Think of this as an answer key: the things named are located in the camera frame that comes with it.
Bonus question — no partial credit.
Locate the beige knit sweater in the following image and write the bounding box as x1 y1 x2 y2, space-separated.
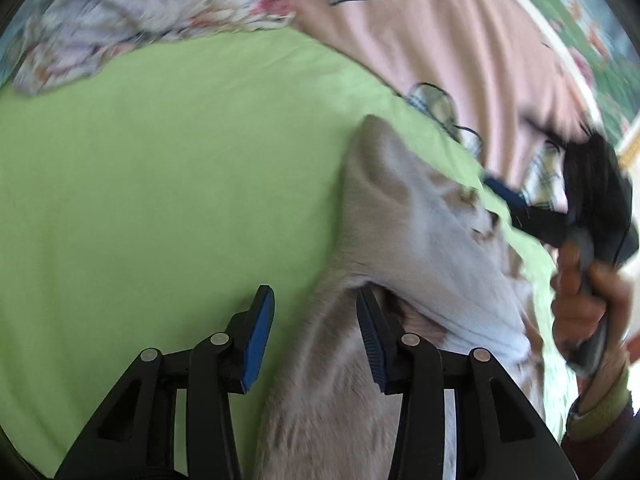
255 116 552 479

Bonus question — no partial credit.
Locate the person's right hand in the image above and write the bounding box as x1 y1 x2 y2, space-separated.
551 242 639 414

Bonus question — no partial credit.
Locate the pink heart-pattern duvet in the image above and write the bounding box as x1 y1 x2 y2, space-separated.
291 0 590 211

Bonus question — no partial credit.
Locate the framed landscape painting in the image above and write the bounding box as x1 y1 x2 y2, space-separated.
518 0 639 167

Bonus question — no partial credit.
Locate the green and maroon sleeve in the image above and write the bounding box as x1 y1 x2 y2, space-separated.
561 366 634 479

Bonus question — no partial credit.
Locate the green bed sheet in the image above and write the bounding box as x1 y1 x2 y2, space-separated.
1 28 576 479

